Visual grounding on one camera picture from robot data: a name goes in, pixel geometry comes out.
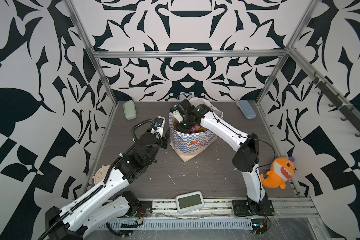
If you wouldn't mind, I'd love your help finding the checkered paper bag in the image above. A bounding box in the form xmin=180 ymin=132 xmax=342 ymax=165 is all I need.
xmin=169 ymin=93 xmax=217 ymax=162

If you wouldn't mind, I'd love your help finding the purple candy bag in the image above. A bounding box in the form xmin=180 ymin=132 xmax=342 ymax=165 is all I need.
xmin=188 ymin=125 xmax=207 ymax=134

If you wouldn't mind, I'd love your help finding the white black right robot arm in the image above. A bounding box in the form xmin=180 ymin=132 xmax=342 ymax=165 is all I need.
xmin=171 ymin=100 xmax=274 ymax=217

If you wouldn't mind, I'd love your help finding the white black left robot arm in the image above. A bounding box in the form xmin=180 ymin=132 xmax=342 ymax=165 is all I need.
xmin=39 ymin=129 xmax=171 ymax=240

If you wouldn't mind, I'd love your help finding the light blue case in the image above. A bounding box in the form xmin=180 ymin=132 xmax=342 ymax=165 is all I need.
xmin=237 ymin=100 xmax=257 ymax=120

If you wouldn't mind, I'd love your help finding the white digital timer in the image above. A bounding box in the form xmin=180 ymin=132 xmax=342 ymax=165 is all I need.
xmin=175 ymin=191 xmax=205 ymax=214

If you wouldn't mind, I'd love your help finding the orange shark plush toy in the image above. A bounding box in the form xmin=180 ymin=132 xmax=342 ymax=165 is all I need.
xmin=261 ymin=157 xmax=296 ymax=190

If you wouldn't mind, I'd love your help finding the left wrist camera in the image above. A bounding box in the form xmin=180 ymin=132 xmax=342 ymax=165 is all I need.
xmin=151 ymin=116 xmax=166 ymax=137

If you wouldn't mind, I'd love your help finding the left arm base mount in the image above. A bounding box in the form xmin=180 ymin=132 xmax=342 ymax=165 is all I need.
xmin=111 ymin=191 xmax=153 ymax=218

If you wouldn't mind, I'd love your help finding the white slotted cable duct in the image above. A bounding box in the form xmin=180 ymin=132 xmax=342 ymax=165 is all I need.
xmin=109 ymin=219 xmax=253 ymax=231

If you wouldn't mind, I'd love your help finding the aluminium cage frame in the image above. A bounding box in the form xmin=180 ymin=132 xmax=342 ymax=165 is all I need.
xmin=71 ymin=1 xmax=360 ymax=240

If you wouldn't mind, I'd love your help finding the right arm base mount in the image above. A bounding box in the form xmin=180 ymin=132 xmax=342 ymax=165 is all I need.
xmin=232 ymin=193 xmax=275 ymax=217

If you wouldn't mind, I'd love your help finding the black wall hook rail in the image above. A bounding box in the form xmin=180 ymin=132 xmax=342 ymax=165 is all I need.
xmin=309 ymin=72 xmax=360 ymax=138

